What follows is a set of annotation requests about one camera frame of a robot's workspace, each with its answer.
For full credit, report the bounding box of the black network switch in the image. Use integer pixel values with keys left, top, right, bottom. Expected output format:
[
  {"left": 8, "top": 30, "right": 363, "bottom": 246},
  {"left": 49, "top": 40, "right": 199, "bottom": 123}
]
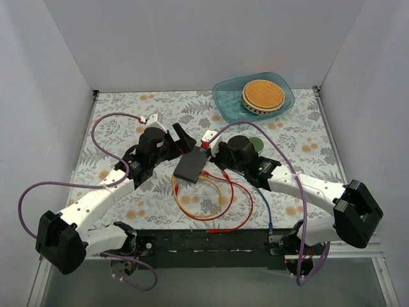
[{"left": 173, "top": 147, "right": 208, "bottom": 184}]

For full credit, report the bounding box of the yellow ethernet cable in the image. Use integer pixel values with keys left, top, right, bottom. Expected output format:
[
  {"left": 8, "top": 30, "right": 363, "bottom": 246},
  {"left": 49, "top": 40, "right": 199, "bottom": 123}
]
[{"left": 171, "top": 174, "right": 224, "bottom": 218}]

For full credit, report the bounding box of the blue ethernet cable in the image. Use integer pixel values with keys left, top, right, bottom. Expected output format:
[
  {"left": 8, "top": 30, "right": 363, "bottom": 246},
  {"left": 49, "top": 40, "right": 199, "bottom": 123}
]
[{"left": 229, "top": 168, "right": 275, "bottom": 233}]

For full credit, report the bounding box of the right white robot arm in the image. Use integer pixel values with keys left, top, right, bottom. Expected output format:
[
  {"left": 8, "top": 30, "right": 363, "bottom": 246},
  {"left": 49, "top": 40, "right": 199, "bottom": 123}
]
[{"left": 202, "top": 136, "right": 383, "bottom": 255}]

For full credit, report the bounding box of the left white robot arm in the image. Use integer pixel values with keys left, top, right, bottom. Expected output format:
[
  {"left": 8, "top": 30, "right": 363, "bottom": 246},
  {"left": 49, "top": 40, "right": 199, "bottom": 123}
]
[{"left": 35, "top": 123, "right": 196, "bottom": 274}]

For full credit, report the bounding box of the floral table mat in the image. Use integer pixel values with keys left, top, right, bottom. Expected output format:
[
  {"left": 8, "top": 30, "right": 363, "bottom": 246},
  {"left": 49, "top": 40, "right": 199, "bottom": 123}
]
[{"left": 69, "top": 89, "right": 343, "bottom": 230}]

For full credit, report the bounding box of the teal plastic container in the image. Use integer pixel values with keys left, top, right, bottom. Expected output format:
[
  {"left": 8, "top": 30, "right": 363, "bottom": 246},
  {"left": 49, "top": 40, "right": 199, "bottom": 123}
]
[{"left": 212, "top": 72, "right": 295, "bottom": 123}]

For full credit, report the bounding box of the woven round coasters stack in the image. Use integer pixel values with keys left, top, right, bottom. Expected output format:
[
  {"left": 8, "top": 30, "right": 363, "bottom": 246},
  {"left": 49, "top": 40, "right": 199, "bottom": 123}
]
[{"left": 242, "top": 79, "right": 285, "bottom": 114}]

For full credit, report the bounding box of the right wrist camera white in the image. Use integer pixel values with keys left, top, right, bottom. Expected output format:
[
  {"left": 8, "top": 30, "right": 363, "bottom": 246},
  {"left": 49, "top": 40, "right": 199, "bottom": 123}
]
[{"left": 201, "top": 130, "right": 222, "bottom": 157}]

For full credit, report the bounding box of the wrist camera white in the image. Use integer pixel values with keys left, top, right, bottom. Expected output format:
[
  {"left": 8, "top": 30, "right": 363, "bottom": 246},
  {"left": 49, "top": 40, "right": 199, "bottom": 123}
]
[
  {"left": 139, "top": 112, "right": 167, "bottom": 132},
  {"left": 201, "top": 130, "right": 222, "bottom": 157}
]

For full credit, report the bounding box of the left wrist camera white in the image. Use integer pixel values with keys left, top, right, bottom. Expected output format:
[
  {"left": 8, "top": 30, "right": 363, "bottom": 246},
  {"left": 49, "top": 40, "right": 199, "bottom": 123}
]
[{"left": 139, "top": 112, "right": 167, "bottom": 132}]

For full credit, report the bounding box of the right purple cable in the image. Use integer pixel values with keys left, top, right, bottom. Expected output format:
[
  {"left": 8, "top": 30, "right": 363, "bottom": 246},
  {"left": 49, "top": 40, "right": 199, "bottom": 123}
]
[{"left": 207, "top": 120, "right": 330, "bottom": 287}]

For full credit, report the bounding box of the purple cable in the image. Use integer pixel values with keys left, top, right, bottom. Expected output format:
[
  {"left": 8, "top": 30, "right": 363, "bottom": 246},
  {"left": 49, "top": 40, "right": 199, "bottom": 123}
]
[
  {"left": 18, "top": 113, "right": 158, "bottom": 291},
  {"left": 207, "top": 120, "right": 330, "bottom": 287}
]

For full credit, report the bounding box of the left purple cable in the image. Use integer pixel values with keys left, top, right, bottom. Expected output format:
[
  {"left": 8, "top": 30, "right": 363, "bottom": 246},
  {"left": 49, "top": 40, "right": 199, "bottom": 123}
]
[{"left": 18, "top": 113, "right": 158, "bottom": 291}]

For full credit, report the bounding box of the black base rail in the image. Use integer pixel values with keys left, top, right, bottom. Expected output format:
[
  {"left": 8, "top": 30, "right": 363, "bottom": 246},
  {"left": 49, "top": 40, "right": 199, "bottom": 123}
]
[{"left": 47, "top": 227, "right": 365, "bottom": 271}]

